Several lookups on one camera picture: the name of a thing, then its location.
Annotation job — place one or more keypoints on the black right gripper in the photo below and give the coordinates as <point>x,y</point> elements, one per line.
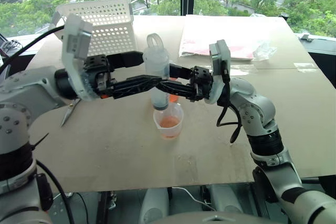
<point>202,82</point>

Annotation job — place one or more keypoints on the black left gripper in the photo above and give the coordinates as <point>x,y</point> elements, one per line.
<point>98,77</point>

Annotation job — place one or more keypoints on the large clear plastic syringe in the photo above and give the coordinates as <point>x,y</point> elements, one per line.
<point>156,58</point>

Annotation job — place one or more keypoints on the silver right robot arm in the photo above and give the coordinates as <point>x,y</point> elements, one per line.
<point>258,108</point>

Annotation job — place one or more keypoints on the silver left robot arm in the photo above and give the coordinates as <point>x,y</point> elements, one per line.
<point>29,87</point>

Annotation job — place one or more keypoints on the clear cup with red liquid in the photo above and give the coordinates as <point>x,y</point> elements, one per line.
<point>168,124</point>

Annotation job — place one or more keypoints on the white perforated plastic basket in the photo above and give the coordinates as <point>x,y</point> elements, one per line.
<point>110,24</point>

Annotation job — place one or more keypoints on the white paper sheets red stains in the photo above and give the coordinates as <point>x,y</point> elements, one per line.
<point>220,33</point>

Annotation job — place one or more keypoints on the crumpled clear plastic wrap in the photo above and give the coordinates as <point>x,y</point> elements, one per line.
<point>263,51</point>

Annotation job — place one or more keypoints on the grey rounded robot leg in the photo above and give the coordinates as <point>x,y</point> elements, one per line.
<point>224,199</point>
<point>154,203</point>

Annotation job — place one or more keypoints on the small metal clip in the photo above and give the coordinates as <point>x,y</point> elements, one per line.
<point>306,37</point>

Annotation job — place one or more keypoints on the grey robot torso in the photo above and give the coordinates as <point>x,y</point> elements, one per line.
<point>215,218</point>

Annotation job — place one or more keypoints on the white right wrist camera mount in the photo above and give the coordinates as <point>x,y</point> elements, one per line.
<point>220,53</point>

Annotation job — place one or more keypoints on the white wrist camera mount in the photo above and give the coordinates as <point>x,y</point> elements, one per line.
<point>74,43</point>
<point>220,53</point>

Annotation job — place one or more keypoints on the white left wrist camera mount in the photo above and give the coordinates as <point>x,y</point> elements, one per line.
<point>74,43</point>

